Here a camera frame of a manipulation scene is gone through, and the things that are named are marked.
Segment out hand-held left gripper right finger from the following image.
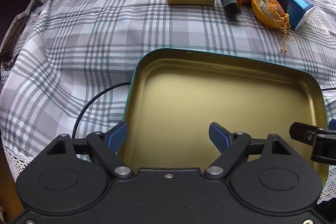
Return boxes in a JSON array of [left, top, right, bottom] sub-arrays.
[[204, 122, 293, 178]]

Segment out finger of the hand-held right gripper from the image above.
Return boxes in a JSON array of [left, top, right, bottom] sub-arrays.
[[289, 122, 336, 165]]

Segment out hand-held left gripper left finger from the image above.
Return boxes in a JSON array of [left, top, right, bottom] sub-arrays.
[[46, 122, 134, 179]]

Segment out teal tin tray gold inside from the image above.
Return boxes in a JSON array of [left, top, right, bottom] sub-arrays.
[[123, 48, 330, 195]]

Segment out orange embroidered pouch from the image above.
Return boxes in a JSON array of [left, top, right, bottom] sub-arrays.
[[251, 0, 292, 54]]

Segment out black cable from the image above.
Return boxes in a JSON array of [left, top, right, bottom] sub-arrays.
[[72, 82, 336, 140]]

